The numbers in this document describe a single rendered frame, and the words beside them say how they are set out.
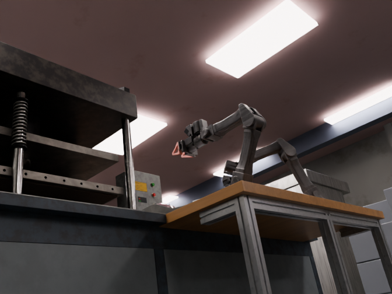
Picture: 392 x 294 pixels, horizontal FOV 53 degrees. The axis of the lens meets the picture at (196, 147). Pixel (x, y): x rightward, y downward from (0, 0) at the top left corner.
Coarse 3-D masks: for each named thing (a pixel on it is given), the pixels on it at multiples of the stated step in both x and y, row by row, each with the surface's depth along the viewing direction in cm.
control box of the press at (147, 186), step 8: (120, 176) 286; (136, 176) 284; (144, 176) 289; (152, 176) 296; (120, 184) 284; (136, 184) 280; (144, 184) 286; (152, 184) 290; (136, 192) 277; (144, 192) 283; (152, 192) 289; (160, 192) 295; (120, 200) 279; (136, 200) 275; (144, 200) 280; (152, 200) 286; (160, 200) 292
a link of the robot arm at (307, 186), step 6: (282, 156) 218; (288, 156) 213; (294, 156) 214; (288, 162) 215; (294, 162) 213; (294, 168) 212; (300, 168) 212; (294, 174) 213; (300, 174) 211; (300, 180) 210; (306, 180) 209; (300, 186) 211; (306, 186) 207; (312, 186) 208; (306, 192) 207
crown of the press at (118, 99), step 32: (0, 64) 217; (32, 64) 233; (0, 96) 237; (32, 96) 242; (64, 96) 247; (96, 96) 262; (128, 96) 286; (32, 128) 253; (64, 128) 283; (96, 128) 290
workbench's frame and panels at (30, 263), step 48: (0, 192) 110; (0, 240) 110; (48, 240) 120; (96, 240) 133; (144, 240) 148; (192, 240) 168; (240, 240) 194; (288, 240) 229; (0, 288) 105; (48, 288) 115; (96, 288) 126; (144, 288) 140; (192, 288) 158; (240, 288) 180; (288, 288) 209
